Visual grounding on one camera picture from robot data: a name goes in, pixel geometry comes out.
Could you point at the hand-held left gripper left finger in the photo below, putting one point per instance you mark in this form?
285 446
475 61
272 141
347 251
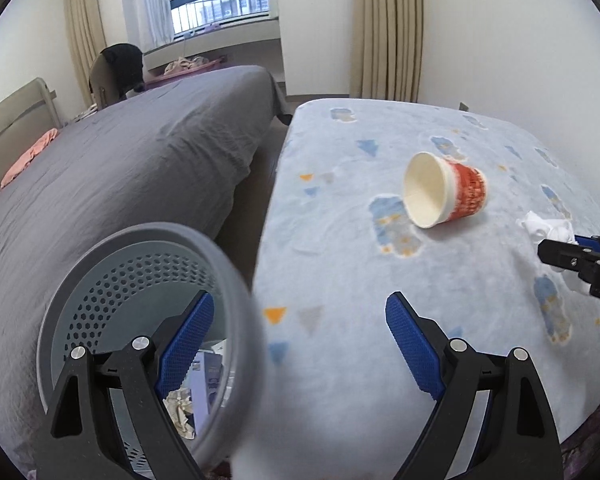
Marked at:
185 352

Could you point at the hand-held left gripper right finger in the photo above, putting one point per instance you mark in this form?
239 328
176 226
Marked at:
412 345

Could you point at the lilac cardboard box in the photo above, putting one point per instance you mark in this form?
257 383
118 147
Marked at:
207 380

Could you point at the white tissue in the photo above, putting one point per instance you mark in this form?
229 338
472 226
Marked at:
540 225

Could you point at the written paper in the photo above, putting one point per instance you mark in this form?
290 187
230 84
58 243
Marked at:
180 412

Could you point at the grey perforated waste bin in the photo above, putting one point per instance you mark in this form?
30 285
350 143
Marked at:
230 280

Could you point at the red and white paper cup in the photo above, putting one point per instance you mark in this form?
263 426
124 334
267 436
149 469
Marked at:
467 190

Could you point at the purple fleece clothing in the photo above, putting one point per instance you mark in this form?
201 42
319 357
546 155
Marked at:
597 440

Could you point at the bed with grey sheet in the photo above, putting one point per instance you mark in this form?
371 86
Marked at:
130 170

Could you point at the pink cloth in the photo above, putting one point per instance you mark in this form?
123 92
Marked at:
25 160

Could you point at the beige curtain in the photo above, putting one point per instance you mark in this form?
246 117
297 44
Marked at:
387 30
85 25

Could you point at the beige chair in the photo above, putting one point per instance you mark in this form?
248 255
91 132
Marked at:
101 80

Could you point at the pink clothes pile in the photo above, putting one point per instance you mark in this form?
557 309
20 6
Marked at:
185 66

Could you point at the beige headboard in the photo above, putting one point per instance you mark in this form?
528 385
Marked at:
10 125

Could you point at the black garment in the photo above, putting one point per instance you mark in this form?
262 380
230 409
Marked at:
125 65

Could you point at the white sheer curtain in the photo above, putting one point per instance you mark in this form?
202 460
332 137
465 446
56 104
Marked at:
147 5

